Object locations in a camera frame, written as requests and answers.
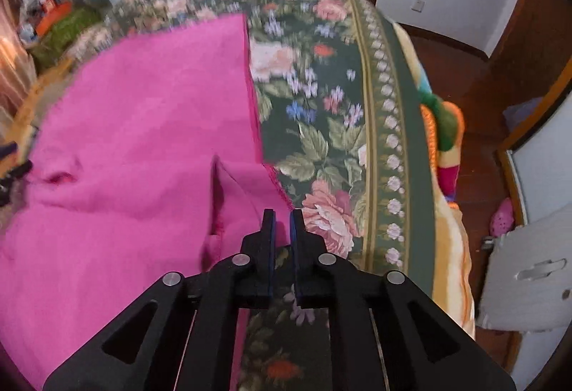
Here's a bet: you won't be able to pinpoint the mustard embroidered cloth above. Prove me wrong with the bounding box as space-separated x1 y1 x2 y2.
1 58 76 176

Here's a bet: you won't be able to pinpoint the floral bed cover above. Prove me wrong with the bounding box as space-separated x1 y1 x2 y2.
66 0 438 391

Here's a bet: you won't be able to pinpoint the striped colourful blanket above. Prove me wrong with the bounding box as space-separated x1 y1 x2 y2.
393 23 475 337

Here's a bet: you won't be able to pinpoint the pink pants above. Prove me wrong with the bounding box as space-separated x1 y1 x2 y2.
1 14 291 389

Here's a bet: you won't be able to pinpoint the green cloth pile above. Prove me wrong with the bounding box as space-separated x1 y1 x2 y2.
28 7 103 72

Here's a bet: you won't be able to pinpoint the pink curtain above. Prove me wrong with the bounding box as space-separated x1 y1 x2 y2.
0 0 37 136

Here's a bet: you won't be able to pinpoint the brown wooden door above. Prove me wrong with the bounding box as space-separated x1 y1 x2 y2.
490 0 571 138

